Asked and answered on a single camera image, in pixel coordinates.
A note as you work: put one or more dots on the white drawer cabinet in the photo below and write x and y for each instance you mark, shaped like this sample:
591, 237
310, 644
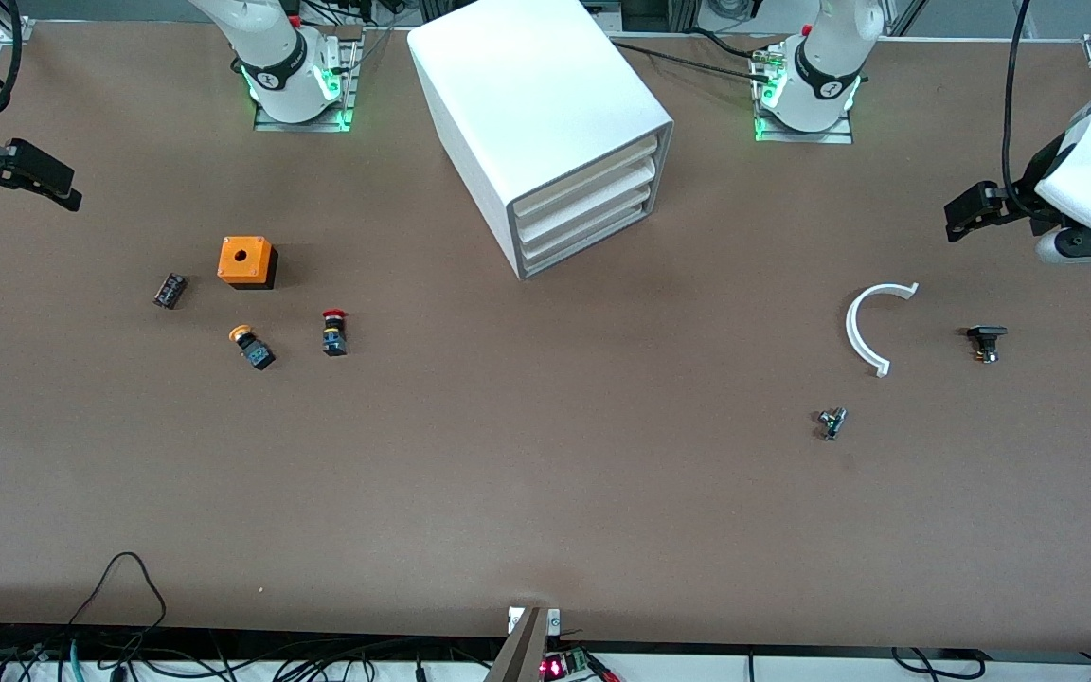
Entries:
527, 85

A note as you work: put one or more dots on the small metal part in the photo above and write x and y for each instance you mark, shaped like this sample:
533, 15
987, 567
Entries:
831, 422

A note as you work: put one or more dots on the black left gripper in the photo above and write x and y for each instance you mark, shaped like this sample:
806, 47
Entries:
1026, 196

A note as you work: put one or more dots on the circuit board with red light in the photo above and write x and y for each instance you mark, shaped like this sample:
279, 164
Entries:
564, 666

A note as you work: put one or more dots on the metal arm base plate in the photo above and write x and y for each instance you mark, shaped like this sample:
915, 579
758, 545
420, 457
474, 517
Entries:
352, 76
806, 136

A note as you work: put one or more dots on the grey camera stand bar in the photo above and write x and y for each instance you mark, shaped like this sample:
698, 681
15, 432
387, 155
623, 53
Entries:
519, 654

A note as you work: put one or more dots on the orange push button switch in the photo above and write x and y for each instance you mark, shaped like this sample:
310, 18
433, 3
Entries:
254, 349

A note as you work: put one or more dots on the small black contact block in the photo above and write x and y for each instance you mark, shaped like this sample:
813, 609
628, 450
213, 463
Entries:
169, 291

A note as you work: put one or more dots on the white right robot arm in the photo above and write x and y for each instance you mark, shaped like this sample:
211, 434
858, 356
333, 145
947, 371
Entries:
271, 47

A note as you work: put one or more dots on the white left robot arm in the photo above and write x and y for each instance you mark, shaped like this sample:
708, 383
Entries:
825, 57

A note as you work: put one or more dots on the black push button switch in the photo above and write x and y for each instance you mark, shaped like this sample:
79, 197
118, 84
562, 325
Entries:
986, 336

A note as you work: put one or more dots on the red push button switch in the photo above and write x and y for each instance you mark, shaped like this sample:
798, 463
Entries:
334, 333

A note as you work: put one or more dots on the orange box with hole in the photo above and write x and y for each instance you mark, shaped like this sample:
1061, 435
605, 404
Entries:
247, 260

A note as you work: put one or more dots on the white curved plastic part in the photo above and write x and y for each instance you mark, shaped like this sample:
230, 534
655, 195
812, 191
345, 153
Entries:
853, 332

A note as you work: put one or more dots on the white plastic drawer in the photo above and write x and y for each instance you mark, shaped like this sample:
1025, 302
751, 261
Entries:
583, 201
583, 237
583, 219
583, 183

